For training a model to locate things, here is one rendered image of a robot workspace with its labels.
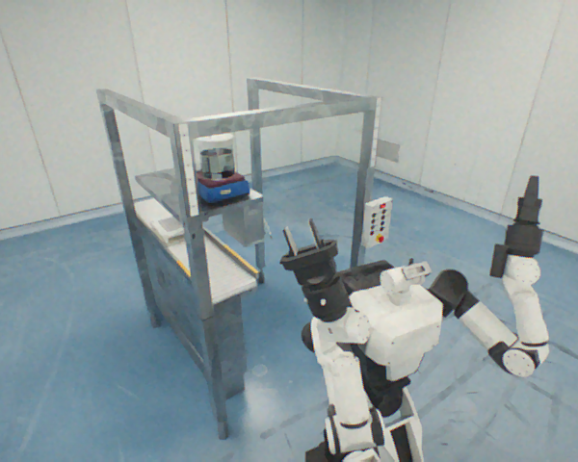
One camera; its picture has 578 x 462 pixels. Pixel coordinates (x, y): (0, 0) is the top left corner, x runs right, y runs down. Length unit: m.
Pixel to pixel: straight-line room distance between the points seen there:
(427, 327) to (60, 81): 4.35
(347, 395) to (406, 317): 0.34
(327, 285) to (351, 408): 0.28
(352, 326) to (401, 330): 0.32
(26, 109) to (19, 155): 0.49
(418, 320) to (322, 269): 0.46
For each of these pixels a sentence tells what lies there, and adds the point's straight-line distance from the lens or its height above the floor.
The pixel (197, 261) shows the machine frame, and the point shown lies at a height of 1.18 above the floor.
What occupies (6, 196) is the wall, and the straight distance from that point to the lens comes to 5.01.
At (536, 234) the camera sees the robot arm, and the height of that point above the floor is 1.50.
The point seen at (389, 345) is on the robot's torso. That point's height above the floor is 1.22.
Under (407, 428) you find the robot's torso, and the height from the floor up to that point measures 0.78.
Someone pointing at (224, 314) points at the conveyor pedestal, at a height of 0.67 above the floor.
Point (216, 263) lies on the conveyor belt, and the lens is 1.99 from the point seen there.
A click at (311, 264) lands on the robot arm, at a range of 0.76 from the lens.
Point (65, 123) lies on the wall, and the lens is 4.84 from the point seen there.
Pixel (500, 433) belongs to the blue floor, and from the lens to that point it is 2.63.
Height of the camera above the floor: 1.97
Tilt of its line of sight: 28 degrees down
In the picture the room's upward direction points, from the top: straight up
